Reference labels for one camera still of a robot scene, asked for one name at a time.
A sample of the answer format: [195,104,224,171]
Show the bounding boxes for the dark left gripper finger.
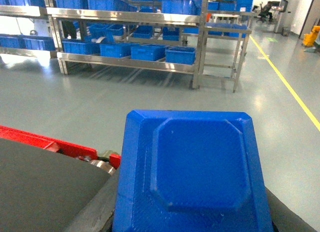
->
[64,169,120,232]

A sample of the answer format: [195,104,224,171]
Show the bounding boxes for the blue bin lower shelf left-middle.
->
[99,43,140,58]

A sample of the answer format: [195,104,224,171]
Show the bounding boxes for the blue bin lower shelf left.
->
[62,39,100,55]

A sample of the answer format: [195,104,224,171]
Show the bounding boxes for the blue bin lower shelf middle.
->
[130,44,167,61]

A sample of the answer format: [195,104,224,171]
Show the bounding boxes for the blue bin lower shelf right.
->
[165,46,196,65]

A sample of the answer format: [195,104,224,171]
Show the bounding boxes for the stainless steel shelf rack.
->
[44,0,208,89]

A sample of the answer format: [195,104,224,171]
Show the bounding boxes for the dark grey conveyor belt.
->
[0,139,110,232]

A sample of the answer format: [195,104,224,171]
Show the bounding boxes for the small stainless steel table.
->
[198,22,252,93]

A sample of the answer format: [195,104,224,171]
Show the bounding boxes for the seated person in background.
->
[257,1,273,23]

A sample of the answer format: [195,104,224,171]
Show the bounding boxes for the yellow mop bucket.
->
[302,25,320,47]

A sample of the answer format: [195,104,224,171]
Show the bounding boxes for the red conveyor side frame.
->
[0,125,122,169]

